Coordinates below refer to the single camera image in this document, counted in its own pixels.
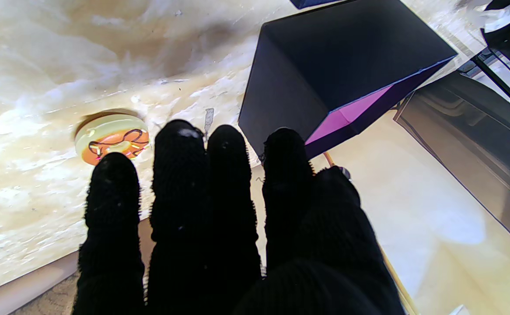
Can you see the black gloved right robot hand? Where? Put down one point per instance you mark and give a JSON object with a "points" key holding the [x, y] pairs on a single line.
{"points": [[220, 227]]}

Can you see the mini donut orange icing drizzle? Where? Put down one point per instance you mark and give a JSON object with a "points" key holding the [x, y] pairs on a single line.
{"points": [[108, 138]]}

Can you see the black gift box pink inside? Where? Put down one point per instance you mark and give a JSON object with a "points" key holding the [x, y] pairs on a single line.
{"points": [[333, 65]]}

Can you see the black gift box lid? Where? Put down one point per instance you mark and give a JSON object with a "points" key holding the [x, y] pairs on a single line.
{"points": [[312, 3]]}

